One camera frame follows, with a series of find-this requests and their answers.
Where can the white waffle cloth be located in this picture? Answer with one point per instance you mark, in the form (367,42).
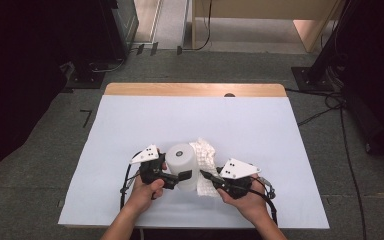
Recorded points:
(206,155)

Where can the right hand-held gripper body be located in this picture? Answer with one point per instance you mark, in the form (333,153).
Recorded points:
(238,173)

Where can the white table sheet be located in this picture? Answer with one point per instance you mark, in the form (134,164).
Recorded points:
(180,113)

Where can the dark curtain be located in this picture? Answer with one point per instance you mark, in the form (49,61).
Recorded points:
(13,83)

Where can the white cylinder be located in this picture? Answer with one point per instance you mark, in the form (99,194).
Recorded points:
(181,160)

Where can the light wooden desk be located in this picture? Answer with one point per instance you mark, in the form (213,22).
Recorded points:
(263,8)

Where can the person's right hand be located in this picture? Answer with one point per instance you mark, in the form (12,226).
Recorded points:
(250,206)

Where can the person's left hand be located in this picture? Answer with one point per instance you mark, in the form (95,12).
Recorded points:
(141,200)

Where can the black stand base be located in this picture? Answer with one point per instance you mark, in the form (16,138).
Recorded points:
(86,80)
(310,80)

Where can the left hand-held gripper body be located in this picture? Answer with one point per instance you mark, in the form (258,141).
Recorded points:
(150,168)

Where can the black slanted stand pole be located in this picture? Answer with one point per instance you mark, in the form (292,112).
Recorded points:
(330,43)

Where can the glass door cabinet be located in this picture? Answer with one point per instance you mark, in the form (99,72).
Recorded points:
(126,20)

